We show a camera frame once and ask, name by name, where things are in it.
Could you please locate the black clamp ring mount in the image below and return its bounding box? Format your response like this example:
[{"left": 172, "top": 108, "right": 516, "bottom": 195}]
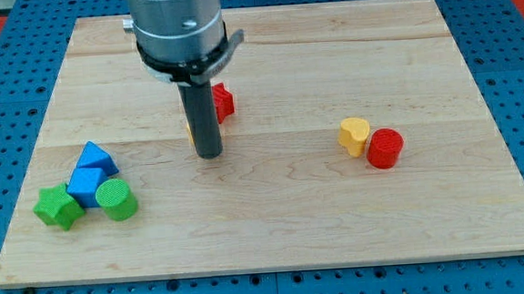
[{"left": 136, "top": 29, "right": 245, "bottom": 86}]

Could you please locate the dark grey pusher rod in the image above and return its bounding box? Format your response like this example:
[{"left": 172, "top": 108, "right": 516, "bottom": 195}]
[{"left": 178, "top": 82, "right": 223, "bottom": 159}]

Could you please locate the yellow heart block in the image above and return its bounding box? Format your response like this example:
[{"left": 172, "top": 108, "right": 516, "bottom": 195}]
[{"left": 338, "top": 117, "right": 370, "bottom": 157}]

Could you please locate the red star block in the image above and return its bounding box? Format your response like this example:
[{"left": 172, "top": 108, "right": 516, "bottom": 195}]
[{"left": 212, "top": 83, "right": 236, "bottom": 124}]

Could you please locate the yellow block behind rod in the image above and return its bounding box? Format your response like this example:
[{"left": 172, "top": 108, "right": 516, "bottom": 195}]
[{"left": 186, "top": 124, "right": 195, "bottom": 145}]

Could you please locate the blue triangle block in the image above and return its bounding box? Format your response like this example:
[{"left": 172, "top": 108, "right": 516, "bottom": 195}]
[{"left": 76, "top": 141, "right": 119, "bottom": 177}]

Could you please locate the green cylinder block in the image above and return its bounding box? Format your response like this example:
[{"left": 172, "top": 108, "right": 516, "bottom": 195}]
[{"left": 96, "top": 178, "right": 138, "bottom": 221}]

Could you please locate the blue cube block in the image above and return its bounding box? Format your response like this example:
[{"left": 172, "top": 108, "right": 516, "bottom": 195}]
[{"left": 66, "top": 167, "right": 108, "bottom": 208}]

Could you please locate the light wooden board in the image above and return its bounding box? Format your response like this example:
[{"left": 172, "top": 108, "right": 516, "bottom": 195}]
[{"left": 0, "top": 0, "right": 524, "bottom": 289}]

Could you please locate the green star block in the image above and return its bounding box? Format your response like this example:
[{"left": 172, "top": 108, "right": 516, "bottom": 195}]
[{"left": 33, "top": 183, "right": 86, "bottom": 231}]

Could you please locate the red cylinder block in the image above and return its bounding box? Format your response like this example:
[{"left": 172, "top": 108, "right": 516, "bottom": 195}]
[{"left": 368, "top": 128, "right": 404, "bottom": 169}]

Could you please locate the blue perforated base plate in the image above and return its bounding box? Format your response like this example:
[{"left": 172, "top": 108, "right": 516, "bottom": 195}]
[{"left": 0, "top": 0, "right": 524, "bottom": 294}]

